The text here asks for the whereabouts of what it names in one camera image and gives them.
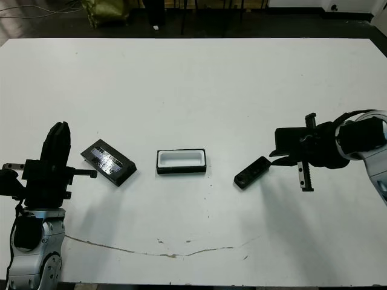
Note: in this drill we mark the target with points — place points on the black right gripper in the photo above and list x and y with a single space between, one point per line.
323 145

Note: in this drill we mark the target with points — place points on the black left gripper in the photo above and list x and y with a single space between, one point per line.
45 187

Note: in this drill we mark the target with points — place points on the slim black camera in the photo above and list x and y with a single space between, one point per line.
251 173

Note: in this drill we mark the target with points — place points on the black box lid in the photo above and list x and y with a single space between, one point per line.
112 164

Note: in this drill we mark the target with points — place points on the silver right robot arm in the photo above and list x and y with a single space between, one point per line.
375 169

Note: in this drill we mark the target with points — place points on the black box with white insert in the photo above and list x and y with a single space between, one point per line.
181 160

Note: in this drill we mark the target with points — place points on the olive green bag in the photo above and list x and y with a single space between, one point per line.
109 12

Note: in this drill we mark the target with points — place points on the white cabinet with black knob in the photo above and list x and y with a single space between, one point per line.
347 9

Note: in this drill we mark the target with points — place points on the black metal chair legs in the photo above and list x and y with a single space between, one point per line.
183 18

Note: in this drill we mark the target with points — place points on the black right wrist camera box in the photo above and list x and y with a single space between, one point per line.
287 139

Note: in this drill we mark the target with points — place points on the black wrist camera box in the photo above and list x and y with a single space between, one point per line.
287 139
10 182

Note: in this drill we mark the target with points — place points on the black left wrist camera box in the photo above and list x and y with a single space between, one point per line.
10 182

